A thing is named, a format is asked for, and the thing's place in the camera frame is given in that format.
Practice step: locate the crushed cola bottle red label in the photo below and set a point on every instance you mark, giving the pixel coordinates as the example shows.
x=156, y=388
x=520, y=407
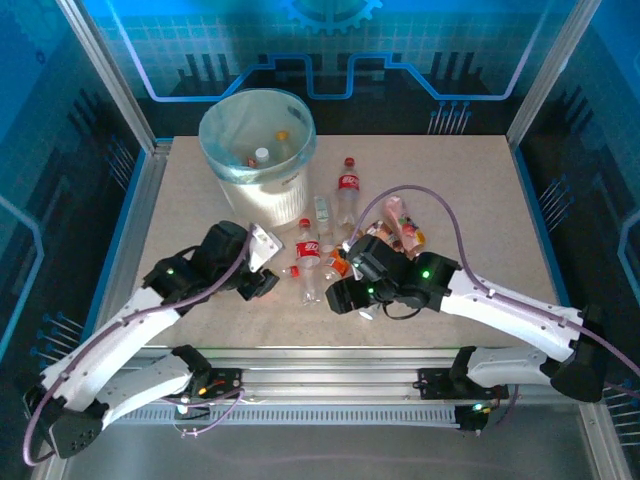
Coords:
x=292, y=271

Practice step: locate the small bottle orange label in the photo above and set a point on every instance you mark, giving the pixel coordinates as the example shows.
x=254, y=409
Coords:
x=339, y=265

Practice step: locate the clear bottle copper label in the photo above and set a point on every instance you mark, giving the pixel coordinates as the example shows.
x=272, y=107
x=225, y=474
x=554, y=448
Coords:
x=381, y=231

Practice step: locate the pink plastic bottle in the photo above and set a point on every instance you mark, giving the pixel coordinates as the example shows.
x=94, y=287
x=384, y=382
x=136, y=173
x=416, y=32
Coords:
x=395, y=210

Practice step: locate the clear bottle red white label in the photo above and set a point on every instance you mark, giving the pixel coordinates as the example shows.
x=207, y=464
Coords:
x=262, y=155

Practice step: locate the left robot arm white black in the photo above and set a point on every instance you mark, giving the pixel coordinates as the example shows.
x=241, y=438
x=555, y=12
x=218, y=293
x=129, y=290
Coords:
x=115, y=335

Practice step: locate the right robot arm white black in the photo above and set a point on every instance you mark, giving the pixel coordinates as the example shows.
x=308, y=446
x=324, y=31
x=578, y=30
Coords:
x=515, y=310

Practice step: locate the white plastic waste bin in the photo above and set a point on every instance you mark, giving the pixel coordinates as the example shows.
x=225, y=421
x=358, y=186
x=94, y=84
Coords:
x=270, y=205

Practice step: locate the translucent blue bin liner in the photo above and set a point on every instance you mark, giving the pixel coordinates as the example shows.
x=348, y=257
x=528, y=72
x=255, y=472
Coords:
x=220, y=150

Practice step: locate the small clear bottle white cap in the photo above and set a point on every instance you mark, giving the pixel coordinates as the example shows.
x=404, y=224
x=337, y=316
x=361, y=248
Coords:
x=323, y=210

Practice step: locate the grey metal shelf panel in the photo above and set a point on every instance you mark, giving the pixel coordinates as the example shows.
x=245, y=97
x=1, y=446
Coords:
x=325, y=450

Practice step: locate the black connector box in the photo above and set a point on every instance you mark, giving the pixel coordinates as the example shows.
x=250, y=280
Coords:
x=470, y=422

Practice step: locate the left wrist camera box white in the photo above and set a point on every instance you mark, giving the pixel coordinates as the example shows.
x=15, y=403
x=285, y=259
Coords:
x=262, y=247

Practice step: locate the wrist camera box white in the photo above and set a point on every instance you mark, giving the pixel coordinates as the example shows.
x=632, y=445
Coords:
x=354, y=260
x=262, y=247

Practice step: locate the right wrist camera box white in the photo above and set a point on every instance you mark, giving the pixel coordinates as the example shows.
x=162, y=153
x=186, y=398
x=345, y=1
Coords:
x=354, y=260

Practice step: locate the aluminium front rail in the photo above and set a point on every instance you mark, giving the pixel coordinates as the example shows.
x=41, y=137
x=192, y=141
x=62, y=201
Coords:
x=325, y=370

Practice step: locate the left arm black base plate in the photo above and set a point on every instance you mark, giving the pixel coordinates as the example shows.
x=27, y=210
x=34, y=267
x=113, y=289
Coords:
x=225, y=385

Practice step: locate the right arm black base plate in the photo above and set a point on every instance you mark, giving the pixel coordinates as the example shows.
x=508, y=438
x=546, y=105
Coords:
x=435, y=382

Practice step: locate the left aluminium frame post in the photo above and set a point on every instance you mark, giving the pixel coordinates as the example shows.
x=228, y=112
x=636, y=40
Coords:
x=107, y=75

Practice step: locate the aluminium frame post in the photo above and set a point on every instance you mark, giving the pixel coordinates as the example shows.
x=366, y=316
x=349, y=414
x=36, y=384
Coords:
x=107, y=75
x=552, y=75

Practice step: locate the right aluminium frame post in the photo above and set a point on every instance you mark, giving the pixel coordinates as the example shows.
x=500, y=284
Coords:
x=552, y=75

